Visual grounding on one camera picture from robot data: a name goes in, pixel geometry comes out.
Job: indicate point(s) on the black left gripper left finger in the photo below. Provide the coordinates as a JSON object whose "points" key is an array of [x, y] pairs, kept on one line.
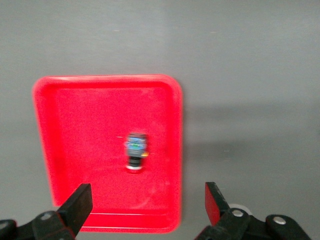
{"points": [[75, 207]]}

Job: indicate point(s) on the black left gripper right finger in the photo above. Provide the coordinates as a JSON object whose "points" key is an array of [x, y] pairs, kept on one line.
{"points": [[217, 205]]}

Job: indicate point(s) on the red mushroom push button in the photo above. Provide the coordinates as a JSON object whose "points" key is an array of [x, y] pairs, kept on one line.
{"points": [[136, 150]]}

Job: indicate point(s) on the red plastic tray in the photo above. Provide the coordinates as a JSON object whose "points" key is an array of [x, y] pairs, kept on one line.
{"points": [[87, 130]]}

